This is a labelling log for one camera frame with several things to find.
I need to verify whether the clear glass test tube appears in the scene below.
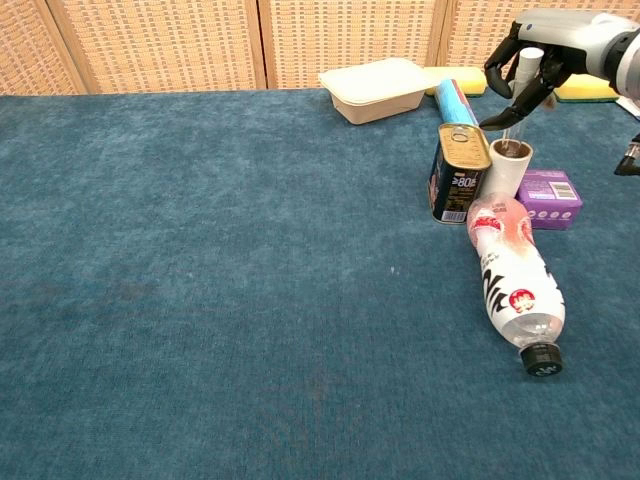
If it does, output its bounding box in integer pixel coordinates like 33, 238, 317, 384
501, 48, 544, 149

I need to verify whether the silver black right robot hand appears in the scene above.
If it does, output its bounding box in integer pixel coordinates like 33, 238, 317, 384
479, 8, 626, 132

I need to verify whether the woven bamboo folding screen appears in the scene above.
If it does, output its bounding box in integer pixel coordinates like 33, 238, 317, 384
0, 0, 640, 96

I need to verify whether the beige lidded food container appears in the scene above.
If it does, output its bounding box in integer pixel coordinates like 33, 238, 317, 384
317, 57, 432, 126

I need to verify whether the purple soap box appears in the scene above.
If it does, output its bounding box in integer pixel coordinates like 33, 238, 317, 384
516, 169, 585, 231

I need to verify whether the yellow sponge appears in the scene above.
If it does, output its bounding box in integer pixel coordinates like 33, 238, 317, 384
423, 66, 488, 98
552, 73, 622, 104

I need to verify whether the blue table cloth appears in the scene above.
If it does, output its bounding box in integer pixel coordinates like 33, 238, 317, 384
0, 84, 640, 480

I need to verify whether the gold lid luncheon meat tin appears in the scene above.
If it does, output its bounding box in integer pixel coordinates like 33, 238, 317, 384
426, 122, 494, 226

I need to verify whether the white labelled plastic drink bottle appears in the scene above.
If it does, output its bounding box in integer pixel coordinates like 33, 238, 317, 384
465, 192, 567, 377

